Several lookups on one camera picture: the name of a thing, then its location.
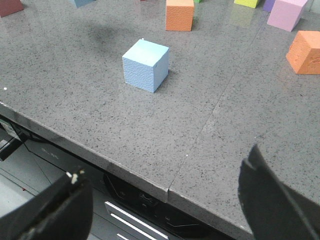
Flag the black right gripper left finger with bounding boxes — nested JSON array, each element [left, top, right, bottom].
[[0, 169, 93, 240]]

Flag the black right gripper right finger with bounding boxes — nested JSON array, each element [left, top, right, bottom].
[[238, 145, 320, 240]]

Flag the light blue foam cube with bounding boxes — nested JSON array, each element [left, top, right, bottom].
[[69, 0, 95, 8], [122, 39, 170, 93]]

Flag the orange foam cube right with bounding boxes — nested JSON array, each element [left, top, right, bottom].
[[286, 30, 320, 75]]

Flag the orange foam cube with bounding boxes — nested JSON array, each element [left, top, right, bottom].
[[165, 0, 195, 32], [286, 30, 320, 75]]

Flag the pink foam cube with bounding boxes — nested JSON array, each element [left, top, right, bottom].
[[267, 0, 308, 32]]

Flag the purple foam cube back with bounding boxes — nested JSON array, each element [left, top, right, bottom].
[[263, 0, 275, 12]]

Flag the yellow foam cube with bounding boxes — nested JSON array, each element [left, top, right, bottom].
[[234, 0, 260, 9]]

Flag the red foam cube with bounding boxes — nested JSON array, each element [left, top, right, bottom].
[[0, 0, 24, 18]]

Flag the orange foam cube centre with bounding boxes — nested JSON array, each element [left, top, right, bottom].
[[165, 0, 195, 32]]

